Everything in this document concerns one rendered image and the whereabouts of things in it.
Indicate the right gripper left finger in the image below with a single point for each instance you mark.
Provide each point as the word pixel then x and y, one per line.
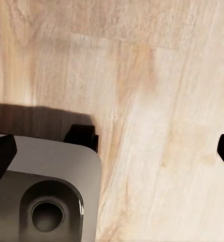
pixel 8 150

